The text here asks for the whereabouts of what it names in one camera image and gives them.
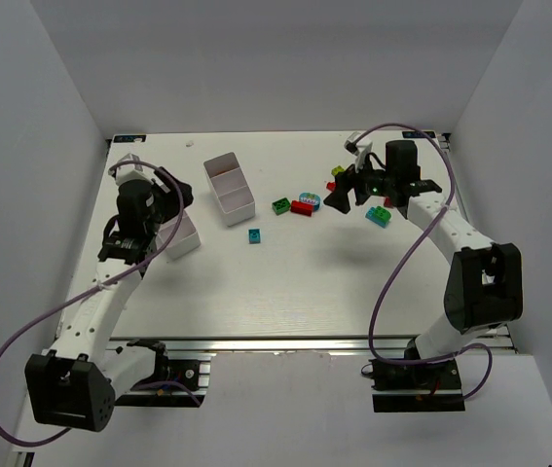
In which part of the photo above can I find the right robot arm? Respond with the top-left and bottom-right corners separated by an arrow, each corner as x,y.
324,134 -> 523,365

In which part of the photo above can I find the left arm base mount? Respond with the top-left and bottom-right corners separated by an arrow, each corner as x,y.
115,339 -> 209,409

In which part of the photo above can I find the dark green lego brick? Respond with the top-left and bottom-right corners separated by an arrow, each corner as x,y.
272,198 -> 291,215

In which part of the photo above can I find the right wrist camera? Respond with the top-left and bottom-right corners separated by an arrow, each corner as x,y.
344,131 -> 373,172

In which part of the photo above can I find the white right sorting container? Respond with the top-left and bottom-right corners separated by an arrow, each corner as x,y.
203,152 -> 256,227

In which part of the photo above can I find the blue round toy piece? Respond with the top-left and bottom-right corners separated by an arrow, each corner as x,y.
299,192 -> 321,211

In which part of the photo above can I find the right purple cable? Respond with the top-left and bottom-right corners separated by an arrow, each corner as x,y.
355,123 -> 495,401

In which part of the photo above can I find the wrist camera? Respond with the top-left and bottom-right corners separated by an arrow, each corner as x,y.
108,153 -> 152,187
344,131 -> 373,172

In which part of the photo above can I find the lime lego brick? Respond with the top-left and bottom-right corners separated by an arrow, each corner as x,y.
331,165 -> 345,177

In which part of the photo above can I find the red long lego brick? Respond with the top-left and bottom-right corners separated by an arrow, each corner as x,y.
290,200 -> 314,217

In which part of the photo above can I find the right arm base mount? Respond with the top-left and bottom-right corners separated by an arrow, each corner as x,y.
360,360 -> 465,413

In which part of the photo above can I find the white sorting container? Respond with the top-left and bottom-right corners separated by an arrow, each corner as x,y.
203,152 -> 256,227
156,212 -> 201,260

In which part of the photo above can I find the cyan and lime lego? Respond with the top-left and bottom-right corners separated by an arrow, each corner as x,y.
365,206 -> 391,228

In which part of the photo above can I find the white left sorting container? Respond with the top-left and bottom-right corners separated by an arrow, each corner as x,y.
156,212 -> 201,260

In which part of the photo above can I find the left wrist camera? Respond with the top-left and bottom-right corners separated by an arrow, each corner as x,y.
108,153 -> 152,187

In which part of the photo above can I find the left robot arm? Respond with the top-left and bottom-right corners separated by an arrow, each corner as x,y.
24,162 -> 193,432

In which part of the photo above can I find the small cyan lego brick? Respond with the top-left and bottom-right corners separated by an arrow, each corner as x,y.
248,229 -> 261,244

